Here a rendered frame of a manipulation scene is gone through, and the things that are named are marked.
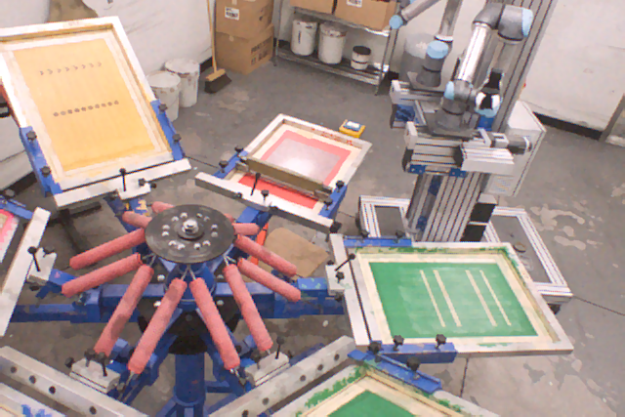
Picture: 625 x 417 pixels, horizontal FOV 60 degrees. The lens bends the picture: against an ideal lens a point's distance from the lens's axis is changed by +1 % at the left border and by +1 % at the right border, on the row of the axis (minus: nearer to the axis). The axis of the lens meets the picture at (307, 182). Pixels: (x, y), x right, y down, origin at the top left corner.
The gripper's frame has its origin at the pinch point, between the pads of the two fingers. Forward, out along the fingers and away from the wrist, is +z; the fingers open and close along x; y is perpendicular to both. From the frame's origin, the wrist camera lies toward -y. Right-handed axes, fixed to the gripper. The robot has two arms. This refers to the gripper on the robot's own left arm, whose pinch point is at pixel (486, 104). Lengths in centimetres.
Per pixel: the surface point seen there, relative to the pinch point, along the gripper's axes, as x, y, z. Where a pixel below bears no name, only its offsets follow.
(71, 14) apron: 278, 18, -77
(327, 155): 78, 62, -37
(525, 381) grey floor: -51, 176, -23
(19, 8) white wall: 282, 5, -40
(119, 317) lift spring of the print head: 91, 38, 118
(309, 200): 72, 63, 5
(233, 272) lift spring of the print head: 65, 34, 91
